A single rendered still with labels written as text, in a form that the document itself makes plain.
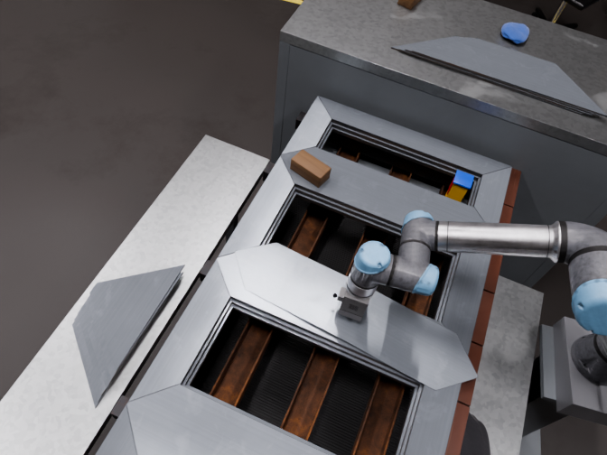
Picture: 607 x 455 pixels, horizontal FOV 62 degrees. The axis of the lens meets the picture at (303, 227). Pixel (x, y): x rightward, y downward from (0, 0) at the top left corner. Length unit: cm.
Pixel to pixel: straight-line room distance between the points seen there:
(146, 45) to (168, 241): 214
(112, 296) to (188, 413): 42
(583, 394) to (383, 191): 82
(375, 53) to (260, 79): 156
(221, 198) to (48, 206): 127
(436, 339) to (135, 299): 84
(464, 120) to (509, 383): 87
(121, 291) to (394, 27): 131
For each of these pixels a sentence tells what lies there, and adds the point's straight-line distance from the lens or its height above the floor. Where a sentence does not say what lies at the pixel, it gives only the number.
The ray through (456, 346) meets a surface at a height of 86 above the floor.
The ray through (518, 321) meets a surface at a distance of 180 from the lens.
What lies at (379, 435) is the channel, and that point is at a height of 68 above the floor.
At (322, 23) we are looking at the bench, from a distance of 194.
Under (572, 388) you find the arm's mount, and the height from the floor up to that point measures 77.
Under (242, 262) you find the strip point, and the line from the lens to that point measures 145.
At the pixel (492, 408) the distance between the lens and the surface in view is 165.
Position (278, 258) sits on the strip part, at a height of 86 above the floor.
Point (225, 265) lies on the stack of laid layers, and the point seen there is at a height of 86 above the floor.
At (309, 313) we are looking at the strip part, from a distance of 139.
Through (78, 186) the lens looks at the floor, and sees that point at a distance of 283.
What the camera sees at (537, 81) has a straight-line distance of 194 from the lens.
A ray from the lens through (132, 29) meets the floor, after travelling 374.
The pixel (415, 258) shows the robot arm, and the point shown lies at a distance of 119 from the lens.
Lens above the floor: 212
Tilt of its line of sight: 55 degrees down
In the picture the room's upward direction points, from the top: 10 degrees clockwise
